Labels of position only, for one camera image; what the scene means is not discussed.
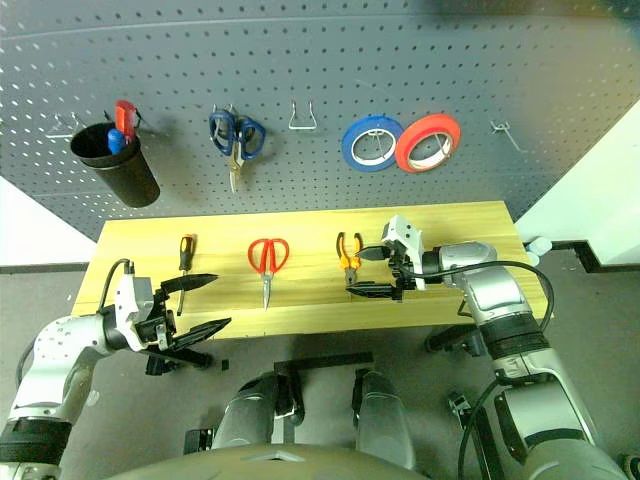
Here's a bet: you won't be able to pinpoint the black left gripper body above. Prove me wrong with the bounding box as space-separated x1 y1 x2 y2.
133 288 179 352

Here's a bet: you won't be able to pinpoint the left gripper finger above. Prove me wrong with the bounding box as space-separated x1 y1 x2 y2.
160 272 220 301
169 317 233 351

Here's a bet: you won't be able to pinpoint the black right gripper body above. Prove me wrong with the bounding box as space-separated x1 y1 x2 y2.
382 241 419 304

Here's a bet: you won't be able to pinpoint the orange handled pliers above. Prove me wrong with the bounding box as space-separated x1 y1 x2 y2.
335 231 364 288

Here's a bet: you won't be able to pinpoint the orange black handled screwdriver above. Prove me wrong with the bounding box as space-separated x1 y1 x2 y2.
176 233 198 317

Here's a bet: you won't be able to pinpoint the red handled scissors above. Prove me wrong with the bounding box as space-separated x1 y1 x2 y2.
246 237 291 312

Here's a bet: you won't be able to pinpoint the black table foot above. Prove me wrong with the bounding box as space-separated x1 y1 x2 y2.
424 324 489 358
144 346 214 377

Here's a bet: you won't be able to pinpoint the black flat base bar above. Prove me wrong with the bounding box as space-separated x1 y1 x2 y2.
273 351 375 377

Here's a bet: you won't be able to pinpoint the dark grey rounded robot leg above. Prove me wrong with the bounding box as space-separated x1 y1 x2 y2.
351 368 417 472
211 372 307 452

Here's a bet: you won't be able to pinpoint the blue tape roll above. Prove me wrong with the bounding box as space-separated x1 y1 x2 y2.
341 115 406 174

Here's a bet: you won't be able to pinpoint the black cup holder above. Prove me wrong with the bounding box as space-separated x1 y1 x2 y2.
69 110 162 209

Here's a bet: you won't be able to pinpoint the red tape roll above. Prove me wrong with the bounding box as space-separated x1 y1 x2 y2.
394 113 462 175

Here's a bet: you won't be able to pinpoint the white round caster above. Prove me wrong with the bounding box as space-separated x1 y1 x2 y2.
524 236 554 267

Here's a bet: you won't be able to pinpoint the grey robot torso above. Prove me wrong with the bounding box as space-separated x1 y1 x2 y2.
105 443 417 480

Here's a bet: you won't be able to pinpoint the grey perforated pegboard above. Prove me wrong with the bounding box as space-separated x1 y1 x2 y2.
0 0 640 242

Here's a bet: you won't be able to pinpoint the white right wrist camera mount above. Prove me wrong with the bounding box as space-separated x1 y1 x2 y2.
381 214 427 292

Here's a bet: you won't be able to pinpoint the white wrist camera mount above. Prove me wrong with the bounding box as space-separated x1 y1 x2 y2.
381 214 427 292
114 272 154 354

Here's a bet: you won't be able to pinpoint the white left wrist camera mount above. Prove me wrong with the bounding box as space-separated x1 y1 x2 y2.
114 272 154 354

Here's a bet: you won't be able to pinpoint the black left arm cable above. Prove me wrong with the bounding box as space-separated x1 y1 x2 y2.
98 257 136 315

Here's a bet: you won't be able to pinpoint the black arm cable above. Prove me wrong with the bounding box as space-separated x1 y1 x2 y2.
98 257 136 315
407 259 556 480

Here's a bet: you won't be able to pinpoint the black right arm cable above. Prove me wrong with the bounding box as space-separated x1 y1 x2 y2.
407 259 556 480

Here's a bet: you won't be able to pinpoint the blue handled scissors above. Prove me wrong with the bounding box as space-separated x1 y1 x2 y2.
208 108 267 194

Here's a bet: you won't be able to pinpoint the silver wire loop hook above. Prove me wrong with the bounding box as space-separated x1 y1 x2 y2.
287 99 319 132

